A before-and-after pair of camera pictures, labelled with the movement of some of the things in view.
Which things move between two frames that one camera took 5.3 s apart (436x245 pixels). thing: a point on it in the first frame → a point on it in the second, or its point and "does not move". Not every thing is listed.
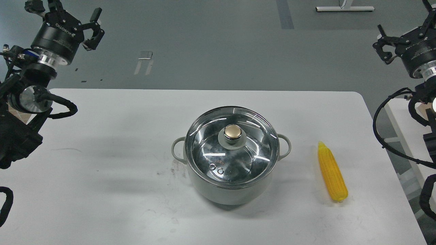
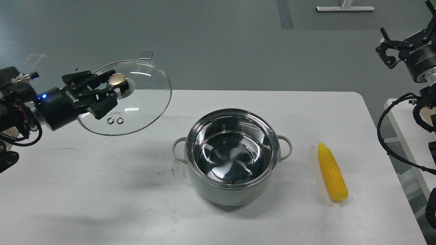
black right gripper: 420,50 does not move
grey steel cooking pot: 232,153 does not move
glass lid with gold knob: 232,146 → 138,107
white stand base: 347,6 does not move
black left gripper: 57,36 → 58,105
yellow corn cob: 333,175 does not move
